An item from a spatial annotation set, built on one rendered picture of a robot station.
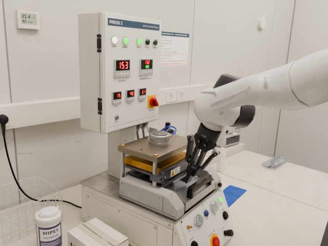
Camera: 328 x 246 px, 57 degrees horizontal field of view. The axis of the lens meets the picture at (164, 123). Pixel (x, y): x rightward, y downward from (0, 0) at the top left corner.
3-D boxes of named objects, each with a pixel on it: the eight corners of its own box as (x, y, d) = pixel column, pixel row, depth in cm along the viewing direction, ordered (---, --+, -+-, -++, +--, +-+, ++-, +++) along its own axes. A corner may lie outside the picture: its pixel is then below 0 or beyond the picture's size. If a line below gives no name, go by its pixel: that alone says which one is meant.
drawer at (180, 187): (120, 187, 117) (120, 168, 115) (154, 170, 134) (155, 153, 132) (185, 213, 100) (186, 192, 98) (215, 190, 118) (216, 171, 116)
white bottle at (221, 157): (226, 172, 182) (228, 149, 178) (218, 172, 180) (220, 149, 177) (222, 168, 186) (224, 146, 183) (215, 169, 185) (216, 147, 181)
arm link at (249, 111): (222, 132, 86) (252, 136, 89) (242, 90, 80) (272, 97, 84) (200, 103, 101) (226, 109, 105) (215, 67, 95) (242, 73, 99)
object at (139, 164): (124, 167, 114) (124, 143, 112) (159, 152, 132) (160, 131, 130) (161, 179, 105) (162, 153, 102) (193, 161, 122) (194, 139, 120)
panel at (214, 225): (196, 276, 97) (178, 221, 97) (234, 233, 121) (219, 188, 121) (202, 277, 96) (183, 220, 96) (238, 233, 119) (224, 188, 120)
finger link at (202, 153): (208, 139, 105) (212, 142, 104) (197, 166, 109) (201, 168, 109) (203, 142, 102) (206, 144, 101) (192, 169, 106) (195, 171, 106)
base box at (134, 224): (81, 221, 125) (80, 183, 121) (140, 189, 155) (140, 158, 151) (193, 281, 95) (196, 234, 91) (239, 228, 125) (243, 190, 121)
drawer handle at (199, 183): (186, 197, 103) (187, 186, 102) (207, 182, 115) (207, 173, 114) (191, 199, 102) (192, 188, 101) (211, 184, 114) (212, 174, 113)
